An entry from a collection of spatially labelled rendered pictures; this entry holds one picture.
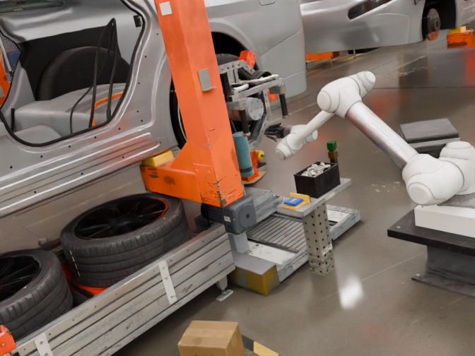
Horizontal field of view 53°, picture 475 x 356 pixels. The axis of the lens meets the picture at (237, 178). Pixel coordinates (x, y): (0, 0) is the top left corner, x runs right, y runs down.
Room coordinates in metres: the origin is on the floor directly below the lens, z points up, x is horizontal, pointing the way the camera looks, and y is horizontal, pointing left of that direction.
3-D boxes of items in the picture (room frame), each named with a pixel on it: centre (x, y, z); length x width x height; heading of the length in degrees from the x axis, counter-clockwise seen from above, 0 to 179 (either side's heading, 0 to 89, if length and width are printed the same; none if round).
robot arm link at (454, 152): (1.99, -0.98, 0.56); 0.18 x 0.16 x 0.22; 123
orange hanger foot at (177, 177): (2.54, 0.31, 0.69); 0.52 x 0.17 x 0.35; 41
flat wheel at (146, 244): (2.39, 0.65, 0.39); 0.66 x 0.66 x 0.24
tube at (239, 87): (2.71, -0.08, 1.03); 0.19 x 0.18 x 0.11; 41
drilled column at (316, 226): (2.28, -0.35, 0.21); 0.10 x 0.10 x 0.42; 41
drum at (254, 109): (2.81, -0.12, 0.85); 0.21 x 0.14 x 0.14; 41
